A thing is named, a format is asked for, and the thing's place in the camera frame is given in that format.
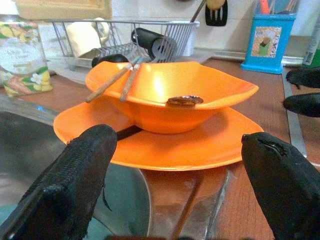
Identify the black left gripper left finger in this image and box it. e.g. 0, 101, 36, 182
0, 124, 118, 240

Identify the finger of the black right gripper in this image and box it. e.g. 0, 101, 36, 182
285, 66, 320, 89
282, 92, 320, 118

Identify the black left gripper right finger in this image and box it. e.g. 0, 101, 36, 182
241, 131, 320, 240

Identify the orange square bowl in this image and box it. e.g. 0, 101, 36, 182
85, 61, 260, 135

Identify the wooden chopstick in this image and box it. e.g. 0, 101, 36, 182
171, 173, 205, 240
85, 62, 135, 103
119, 62, 141, 103

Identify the white green tube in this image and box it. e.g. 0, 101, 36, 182
301, 23, 320, 69

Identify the blue utensil holder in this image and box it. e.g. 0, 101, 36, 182
240, 12, 298, 75

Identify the teal plate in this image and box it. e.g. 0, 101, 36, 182
0, 163, 152, 240

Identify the stainless steel sink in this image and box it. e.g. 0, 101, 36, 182
0, 93, 231, 240

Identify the black slotted spatula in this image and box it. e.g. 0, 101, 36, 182
204, 0, 229, 27

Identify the tan round utensil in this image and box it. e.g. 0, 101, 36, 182
206, 0, 225, 11

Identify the white plastic utensil cup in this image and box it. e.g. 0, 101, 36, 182
169, 20, 201, 57

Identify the dark oval spoon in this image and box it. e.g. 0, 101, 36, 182
166, 94, 205, 108

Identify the orange square plate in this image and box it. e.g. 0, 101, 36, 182
53, 96, 265, 172

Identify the clear drain tray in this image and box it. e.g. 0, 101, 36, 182
47, 56, 96, 85

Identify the floral soap pump bottle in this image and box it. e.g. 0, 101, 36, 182
0, 0, 54, 98

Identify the black round knob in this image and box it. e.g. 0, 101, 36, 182
91, 53, 130, 68

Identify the cream ceramic mug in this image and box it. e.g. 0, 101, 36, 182
66, 17, 111, 59

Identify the black cylindrical bottle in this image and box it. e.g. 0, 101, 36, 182
131, 27, 178, 62

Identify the beige cutting board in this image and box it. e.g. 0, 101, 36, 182
12, 0, 113, 21

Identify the orange utensil handle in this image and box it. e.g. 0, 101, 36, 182
258, 0, 271, 15

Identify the black utensil handle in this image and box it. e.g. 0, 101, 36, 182
116, 124, 144, 141

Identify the dark thin utensil handle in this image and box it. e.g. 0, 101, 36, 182
189, 0, 208, 24

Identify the silver wire dish rack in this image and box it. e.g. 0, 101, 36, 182
51, 19, 201, 72

